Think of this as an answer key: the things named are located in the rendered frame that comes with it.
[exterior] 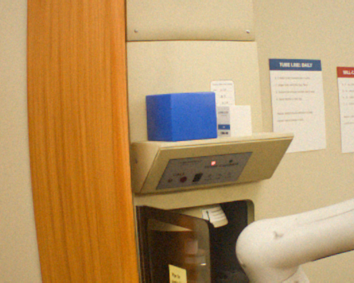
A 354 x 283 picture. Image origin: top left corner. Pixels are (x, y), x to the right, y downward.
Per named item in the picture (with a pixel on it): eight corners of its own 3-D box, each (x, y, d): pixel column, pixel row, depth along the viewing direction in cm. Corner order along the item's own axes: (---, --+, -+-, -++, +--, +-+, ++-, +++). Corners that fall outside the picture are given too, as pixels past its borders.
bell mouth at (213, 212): (133, 224, 185) (131, 200, 185) (200, 216, 195) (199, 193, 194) (173, 234, 170) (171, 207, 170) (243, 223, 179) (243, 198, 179)
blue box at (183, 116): (147, 141, 165) (144, 95, 164) (191, 137, 170) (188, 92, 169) (172, 141, 156) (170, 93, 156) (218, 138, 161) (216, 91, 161)
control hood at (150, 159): (132, 193, 164) (129, 142, 163) (265, 178, 181) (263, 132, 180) (161, 198, 154) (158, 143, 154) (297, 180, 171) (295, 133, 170)
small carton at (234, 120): (218, 136, 170) (216, 106, 170) (239, 135, 173) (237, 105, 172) (230, 137, 166) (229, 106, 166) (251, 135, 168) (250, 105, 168)
